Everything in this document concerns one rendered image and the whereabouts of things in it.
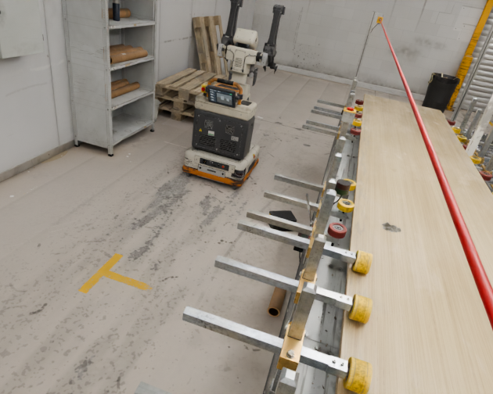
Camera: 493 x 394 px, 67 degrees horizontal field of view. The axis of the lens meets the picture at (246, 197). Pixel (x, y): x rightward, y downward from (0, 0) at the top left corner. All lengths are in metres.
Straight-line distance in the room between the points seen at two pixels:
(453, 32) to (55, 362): 9.06
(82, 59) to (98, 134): 0.72
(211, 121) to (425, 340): 2.71
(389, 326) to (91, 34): 3.37
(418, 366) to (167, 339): 1.41
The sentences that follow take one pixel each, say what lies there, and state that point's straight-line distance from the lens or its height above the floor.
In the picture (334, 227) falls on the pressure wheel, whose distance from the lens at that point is 1.70.
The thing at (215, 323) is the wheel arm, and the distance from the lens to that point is 1.09.
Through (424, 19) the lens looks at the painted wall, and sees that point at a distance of 9.49.
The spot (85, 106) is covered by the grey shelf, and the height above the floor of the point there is 0.47.
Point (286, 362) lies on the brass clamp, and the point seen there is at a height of 0.96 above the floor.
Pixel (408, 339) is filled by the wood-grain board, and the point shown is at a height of 0.90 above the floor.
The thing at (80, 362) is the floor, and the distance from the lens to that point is 2.23.
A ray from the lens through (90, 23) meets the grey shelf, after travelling 3.86.
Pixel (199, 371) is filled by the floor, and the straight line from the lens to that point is 2.16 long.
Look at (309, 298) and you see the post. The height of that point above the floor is 1.12.
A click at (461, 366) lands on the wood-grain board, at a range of 1.36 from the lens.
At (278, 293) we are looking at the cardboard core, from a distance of 2.49.
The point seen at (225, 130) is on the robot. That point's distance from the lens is 3.50.
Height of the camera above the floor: 1.78
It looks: 30 degrees down
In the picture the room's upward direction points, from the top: 10 degrees clockwise
